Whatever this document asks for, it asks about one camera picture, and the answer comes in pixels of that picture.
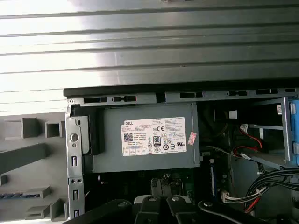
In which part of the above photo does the black open PC case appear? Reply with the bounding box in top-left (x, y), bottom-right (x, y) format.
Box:
top-left (63, 86), bottom-right (299, 224)

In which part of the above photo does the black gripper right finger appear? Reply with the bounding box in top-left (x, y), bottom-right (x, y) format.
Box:
top-left (165, 195), bottom-right (268, 224)

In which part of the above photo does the grey parts rack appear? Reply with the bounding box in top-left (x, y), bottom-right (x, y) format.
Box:
top-left (0, 112), bottom-right (71, 221)

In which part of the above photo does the thin orange wire loop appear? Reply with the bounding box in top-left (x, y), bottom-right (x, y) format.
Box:
top-left (235, 136), bottom-right (263, 156)

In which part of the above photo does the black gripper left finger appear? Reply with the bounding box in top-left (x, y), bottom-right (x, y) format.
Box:
top-left (62, 195), bottom-right (162, 224)

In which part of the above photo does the blue drive bay latch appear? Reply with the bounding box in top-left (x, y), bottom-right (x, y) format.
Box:
top-left (288, 98), bottom-right (299, 167)

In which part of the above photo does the green motherboard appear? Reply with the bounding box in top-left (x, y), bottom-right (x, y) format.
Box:
top-left (98, 161), bottom-right (232, 210)

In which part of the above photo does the black cable bundle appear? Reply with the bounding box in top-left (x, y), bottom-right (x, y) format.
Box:
top-left (244, 168), bottom-right (299, 214)

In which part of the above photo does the grey metal drive cage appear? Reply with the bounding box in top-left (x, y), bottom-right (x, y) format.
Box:
top-left (253, 97), bottom-right (294, 170)

